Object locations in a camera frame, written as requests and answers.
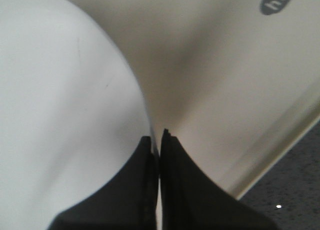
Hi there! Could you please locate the white round plate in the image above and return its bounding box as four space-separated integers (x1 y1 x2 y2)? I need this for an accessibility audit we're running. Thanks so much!
0 0 151 229

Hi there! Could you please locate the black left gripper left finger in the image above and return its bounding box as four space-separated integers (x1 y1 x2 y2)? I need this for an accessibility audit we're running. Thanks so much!
49 136 158 229

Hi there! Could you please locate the cream rabbit serving tray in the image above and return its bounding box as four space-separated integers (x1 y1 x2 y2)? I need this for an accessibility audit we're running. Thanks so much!
68 0 320 198

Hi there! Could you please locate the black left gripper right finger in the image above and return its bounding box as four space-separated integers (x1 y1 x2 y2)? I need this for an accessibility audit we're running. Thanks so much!
160 129 277 229

